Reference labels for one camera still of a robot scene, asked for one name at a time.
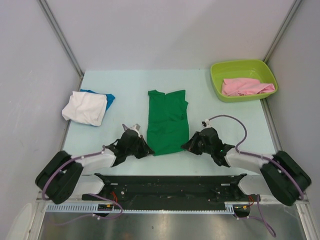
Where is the blue t shirt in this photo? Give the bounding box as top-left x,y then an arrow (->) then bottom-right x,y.
80,89 -> 116,111

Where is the white t shirt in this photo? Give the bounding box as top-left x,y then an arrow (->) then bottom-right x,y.
61,91 -> 108,127

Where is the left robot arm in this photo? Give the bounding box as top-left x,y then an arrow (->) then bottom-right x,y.
35,128 -> 155,204

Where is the right aluminium frame post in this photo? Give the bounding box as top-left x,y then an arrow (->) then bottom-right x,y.
263,0 -> 305,64

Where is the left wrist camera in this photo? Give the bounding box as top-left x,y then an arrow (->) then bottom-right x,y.
129,123 -> 141,132

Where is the left aluminium frame post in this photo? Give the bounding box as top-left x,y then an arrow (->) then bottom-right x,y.
37,0 -> 84,80

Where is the pink t shirt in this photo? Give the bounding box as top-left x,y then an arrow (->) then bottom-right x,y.
221,78 -> 275,97

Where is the aluminium frame post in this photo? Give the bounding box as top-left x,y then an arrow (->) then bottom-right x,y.
263,0 -> 305,64
37,0 -> 84,80

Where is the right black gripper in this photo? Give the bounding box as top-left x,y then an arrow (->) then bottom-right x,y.
181,131 -> 213,155

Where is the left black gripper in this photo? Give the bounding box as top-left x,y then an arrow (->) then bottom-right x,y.
125,134 -> 155,159

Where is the lime green plastic basin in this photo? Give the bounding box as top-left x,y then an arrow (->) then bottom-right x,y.
210,59 -> 278,103

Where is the grey slotted cable duct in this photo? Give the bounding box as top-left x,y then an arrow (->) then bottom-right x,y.
46,201 -> 241,215

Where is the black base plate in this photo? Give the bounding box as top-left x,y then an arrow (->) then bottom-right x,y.
81,173 -> 258,211

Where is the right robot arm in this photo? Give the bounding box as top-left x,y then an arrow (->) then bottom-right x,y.
181,127 -> 312,206

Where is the green t shirt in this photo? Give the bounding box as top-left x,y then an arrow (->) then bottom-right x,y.
146,90 -> 189,156

